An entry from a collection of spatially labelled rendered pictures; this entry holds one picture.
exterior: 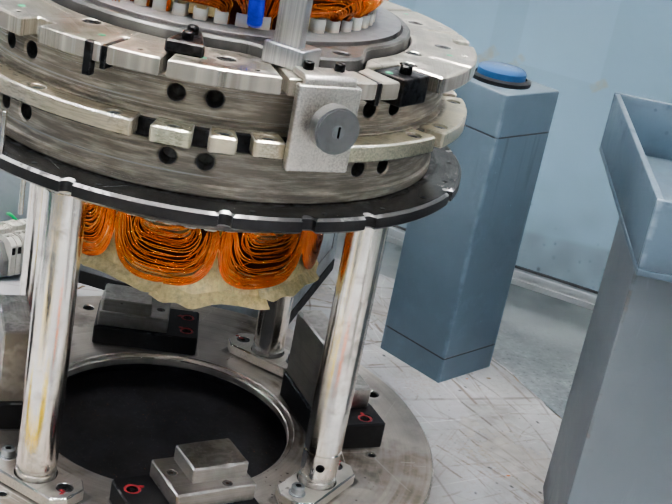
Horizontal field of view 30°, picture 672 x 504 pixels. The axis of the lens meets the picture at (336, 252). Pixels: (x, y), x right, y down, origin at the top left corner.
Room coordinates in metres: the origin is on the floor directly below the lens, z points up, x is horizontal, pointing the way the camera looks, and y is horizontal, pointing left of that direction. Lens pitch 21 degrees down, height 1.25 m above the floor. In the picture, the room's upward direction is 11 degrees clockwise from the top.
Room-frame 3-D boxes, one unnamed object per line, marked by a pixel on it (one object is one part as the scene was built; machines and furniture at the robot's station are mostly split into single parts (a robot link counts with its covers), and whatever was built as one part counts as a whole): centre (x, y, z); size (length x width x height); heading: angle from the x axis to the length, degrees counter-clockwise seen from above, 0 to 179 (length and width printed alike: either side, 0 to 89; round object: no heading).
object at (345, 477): (0.72, -0.02, 0.81); 0.07 x 0.03 x 0.01; 152
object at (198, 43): (0.65, 0.10, 1.10); 0.03 x 0.02 x 0.01; 0
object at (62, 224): (0.66, 0.16, 0.91); 0.02 x 0.02 x 0.21
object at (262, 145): (0.63, 0.05, 1.06); 0.02 x 0.02 x 0.01; 19
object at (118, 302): (0.89, 0.15, 0.83); 0.05 x 0.04 x 0.02; 98
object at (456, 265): (1.00, -0.10, 0.91); 0.07 x 0.07 x 0.25; 48
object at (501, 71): (1.00, -0.10, 1.04); 0.04 x 0.04 x 0.01
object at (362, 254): (0.72, -0.02, 0.91); 0.02 x 0.02 x 0.21
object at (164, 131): (0.62, 0.09, 1.06); 0.02 x 0.02 x 0.01; 1
